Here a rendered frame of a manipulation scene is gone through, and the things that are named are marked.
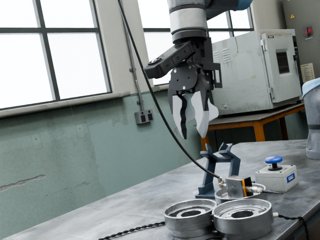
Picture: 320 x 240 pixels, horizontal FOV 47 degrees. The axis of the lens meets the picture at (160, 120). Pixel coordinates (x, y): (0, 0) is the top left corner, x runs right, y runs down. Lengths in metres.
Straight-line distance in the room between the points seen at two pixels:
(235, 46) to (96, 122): 1.30
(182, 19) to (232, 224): 0.39
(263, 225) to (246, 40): 2.47
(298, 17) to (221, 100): 1.86
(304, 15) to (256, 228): 4.14
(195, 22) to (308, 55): 3.95
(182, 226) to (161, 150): 2.21
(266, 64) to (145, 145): 1.12
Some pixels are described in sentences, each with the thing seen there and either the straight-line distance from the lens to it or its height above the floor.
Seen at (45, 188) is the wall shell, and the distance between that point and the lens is 2.31.
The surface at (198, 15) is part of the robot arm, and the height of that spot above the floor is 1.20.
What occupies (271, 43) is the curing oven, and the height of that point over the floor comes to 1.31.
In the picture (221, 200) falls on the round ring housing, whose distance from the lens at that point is 0.76.
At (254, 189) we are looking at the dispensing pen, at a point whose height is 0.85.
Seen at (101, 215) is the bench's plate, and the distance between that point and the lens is 0.95.
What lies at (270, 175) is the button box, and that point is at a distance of 0.89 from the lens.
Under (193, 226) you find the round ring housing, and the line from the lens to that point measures 0.69.
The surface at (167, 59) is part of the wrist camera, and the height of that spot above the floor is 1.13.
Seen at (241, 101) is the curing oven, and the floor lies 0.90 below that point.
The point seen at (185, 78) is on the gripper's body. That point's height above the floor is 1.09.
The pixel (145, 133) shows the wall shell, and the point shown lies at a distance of 2.78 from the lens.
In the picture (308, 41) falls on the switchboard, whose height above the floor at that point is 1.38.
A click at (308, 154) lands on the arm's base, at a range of 1.19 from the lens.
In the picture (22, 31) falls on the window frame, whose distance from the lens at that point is 2.42.
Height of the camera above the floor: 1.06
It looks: 3 degrees down
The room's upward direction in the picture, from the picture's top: 11 degrees counter-clockwise
